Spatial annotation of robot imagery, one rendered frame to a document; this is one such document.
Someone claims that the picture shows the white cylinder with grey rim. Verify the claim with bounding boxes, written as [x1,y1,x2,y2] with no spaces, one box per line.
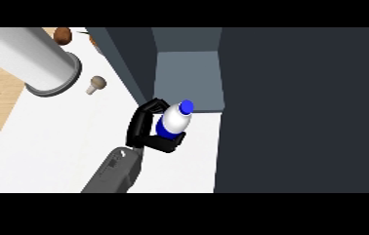
[0,27,84,98]

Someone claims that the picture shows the beige mushroom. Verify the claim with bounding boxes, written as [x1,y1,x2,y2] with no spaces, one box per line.
[85,75,107,96]

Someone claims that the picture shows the dark grey cabinet door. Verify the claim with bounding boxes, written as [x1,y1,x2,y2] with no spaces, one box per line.
[212,27,369,194]

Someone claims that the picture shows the white blue water bottle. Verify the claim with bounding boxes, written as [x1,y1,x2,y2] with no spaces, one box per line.
[153,98,196,141]

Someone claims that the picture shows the brown potato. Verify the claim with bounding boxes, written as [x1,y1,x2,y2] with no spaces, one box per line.
[51,27,73,47]

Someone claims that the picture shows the dark grey cabinet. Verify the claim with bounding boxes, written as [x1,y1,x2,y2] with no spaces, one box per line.
[85,27,226,114]

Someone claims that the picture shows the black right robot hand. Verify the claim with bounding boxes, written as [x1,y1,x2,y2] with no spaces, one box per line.
[124,98,187,154]

